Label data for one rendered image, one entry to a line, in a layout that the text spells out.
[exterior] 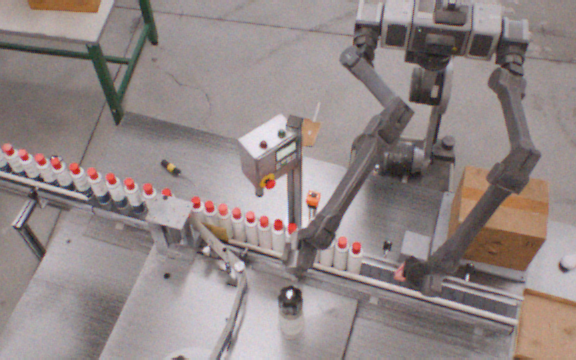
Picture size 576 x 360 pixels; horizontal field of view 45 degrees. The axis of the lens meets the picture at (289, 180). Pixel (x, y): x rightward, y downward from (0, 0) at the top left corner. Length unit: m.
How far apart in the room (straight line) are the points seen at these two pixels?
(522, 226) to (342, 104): 1.89
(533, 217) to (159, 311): 1.36
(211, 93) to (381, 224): 1.80
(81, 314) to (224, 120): 1.77
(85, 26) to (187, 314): 1.66
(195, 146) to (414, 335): 1.19
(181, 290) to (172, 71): 2.06
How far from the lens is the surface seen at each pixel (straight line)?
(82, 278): 2.74
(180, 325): 2.53
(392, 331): 2.56
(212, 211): 2.51
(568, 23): 4.87
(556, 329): 2.70
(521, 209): 2.54
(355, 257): 2.42
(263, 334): 2.48
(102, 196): 2.76
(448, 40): 2.45
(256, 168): 2.15
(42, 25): 3.67
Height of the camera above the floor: 3.22
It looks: 58 degrees down
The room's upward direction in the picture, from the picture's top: 1 degrees counter-clockwise
